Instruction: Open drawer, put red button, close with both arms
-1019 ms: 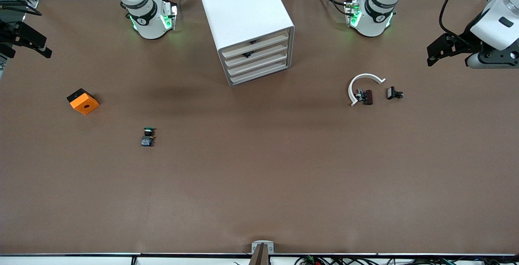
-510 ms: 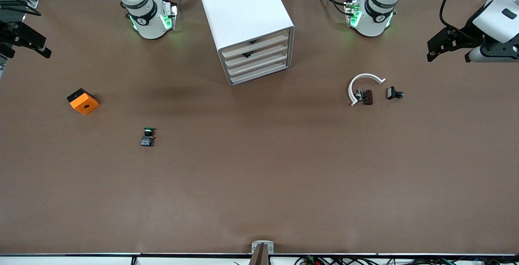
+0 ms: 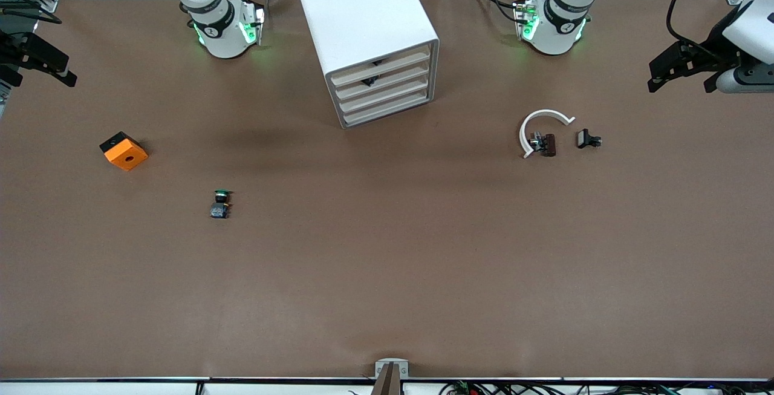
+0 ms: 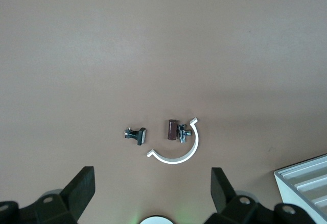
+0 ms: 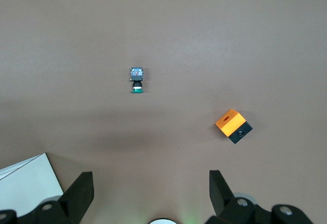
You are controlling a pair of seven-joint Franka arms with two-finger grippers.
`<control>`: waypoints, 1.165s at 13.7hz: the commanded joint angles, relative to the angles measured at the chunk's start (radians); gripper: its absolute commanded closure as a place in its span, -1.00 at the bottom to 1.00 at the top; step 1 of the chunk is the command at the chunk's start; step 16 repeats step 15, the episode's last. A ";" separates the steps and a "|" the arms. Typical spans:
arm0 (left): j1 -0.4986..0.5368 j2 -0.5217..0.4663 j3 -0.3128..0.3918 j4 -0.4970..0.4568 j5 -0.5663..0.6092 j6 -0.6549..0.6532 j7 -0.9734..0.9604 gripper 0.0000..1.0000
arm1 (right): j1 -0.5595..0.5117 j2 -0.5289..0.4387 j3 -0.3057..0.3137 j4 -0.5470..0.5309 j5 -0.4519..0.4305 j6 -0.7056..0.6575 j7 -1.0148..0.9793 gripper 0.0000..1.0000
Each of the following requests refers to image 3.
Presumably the green push button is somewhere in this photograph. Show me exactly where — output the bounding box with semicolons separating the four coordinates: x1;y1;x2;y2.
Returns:
209;188;234;221

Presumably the orange box with hole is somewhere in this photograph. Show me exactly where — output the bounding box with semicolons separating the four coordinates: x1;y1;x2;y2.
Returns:
99;131;149;172

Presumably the white curved plastic clip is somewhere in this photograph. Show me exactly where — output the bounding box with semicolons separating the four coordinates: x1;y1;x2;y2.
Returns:
519;109;576;160

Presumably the dark brown part with metal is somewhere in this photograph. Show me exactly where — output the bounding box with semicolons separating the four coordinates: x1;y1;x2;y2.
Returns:
528;132;558;158

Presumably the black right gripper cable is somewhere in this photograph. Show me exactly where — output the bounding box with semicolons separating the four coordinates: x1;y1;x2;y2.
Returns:
0;5;62;26

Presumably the white table edge rail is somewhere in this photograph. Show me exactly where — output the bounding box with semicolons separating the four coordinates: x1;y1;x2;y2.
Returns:
0;376;774;395

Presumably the black cable bundle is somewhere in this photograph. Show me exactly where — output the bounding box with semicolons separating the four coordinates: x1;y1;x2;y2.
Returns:
438;380;774;395

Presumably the grey metal bracket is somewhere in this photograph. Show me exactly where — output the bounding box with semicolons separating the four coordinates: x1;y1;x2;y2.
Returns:
374;358;410;380

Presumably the brown pointed post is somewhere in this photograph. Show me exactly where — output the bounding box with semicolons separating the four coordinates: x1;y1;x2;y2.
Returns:
370;363;403;395

